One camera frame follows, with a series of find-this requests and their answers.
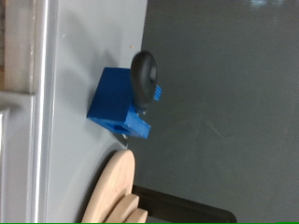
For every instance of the grey backdrop curtain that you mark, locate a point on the grey backdrop curtain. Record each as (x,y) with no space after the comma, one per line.
(224,93)

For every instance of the thin bread slice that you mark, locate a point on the thin bread slice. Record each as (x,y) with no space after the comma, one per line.
(124,208)

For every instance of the metal spatula with blue block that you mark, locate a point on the metal spatula with blue block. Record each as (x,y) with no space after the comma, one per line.
(112,99)

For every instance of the round wooden cutting board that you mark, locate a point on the round wooden cutting board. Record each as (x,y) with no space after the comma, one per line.
(113,186)

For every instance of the black metal bookend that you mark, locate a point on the black metal bookend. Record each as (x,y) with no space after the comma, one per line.
(187,208)

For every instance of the wide bread slice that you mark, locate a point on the wide bread slice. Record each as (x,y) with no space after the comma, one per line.
(138,217)

